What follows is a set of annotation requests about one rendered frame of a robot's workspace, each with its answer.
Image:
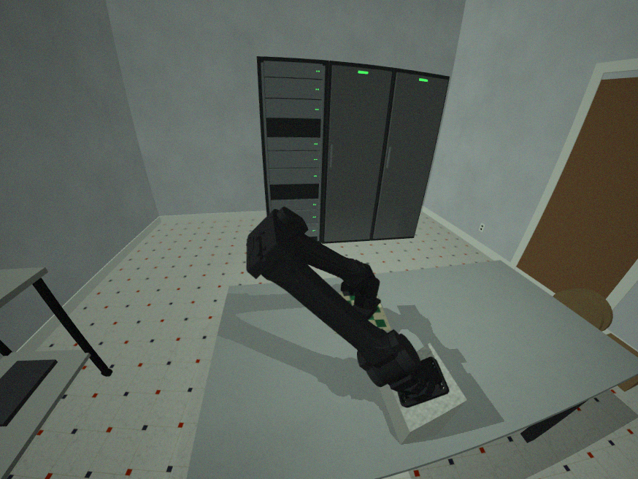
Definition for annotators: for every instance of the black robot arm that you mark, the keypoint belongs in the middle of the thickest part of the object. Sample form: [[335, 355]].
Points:
[[278, 250]]

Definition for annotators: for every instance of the green and cream chessboard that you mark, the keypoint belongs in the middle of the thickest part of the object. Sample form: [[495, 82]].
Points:
[[378, 319]]

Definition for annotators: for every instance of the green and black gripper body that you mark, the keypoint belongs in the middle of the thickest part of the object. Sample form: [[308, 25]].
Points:
[[369, 306]]

